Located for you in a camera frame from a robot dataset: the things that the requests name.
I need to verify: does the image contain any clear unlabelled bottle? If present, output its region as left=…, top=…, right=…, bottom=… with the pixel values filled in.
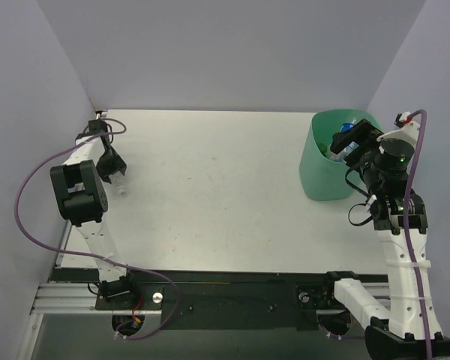
left=109, top=172, right=128, bottom=196

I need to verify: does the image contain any Pepsi bottle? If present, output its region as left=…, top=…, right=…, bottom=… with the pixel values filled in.
left=340, top=118, right=358, bottom=133
left=326, top=145, right=354, bottom=163

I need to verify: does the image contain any green plastic bottle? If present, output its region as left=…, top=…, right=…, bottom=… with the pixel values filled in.
left=317, top=143, right=329, bottom=158

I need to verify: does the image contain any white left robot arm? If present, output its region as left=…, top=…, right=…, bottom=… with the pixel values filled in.
left=49, top=118, right=140, bottom=309

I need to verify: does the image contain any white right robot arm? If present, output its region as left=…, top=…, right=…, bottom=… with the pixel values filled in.
left=319, top=110, right=450, bottom=359

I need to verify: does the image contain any green plastic bin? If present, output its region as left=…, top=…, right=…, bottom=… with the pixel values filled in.
left=298, top=109, right=379, bottom=201

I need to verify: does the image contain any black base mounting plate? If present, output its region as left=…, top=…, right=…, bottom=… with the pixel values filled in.
left=95, top=271, right=353, bottom=337

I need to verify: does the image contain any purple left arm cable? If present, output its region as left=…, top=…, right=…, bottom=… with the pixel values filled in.
left=13, top=118, right=181, bottom=341

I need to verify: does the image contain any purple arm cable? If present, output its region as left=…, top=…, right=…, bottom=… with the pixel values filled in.
left=318, top=109, right=434, bottom=360
left=13, top=118, right=181, bottom=341

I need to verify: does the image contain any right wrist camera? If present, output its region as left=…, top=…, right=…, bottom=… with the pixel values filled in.
left=376, top=112, right=420, bottom=147

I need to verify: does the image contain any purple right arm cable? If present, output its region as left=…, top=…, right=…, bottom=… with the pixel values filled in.
left=318, top=109, right=434, bottom=360

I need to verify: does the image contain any aluminium rail left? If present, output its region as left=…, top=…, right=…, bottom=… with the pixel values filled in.
left=31, top=283, right=96, bottom=315

